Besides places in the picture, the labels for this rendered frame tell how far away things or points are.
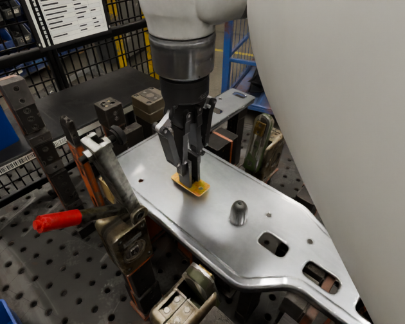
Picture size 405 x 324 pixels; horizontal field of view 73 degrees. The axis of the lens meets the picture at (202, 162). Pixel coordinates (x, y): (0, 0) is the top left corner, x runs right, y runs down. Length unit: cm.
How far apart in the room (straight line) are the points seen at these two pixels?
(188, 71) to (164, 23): 6
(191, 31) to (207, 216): 32
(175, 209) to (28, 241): 57
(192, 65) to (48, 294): 70
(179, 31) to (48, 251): 75
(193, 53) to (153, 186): 31
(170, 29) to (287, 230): 38
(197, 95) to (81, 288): 62
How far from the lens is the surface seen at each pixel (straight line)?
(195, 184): 56
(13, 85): 62
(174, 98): 41
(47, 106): 88
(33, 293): 89
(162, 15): 35
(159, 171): 61
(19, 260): 97
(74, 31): 94
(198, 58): 38
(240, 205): 49
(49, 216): 39
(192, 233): 51
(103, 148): 36
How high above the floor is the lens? 143
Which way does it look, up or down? 43 degrees down
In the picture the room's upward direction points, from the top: straight up
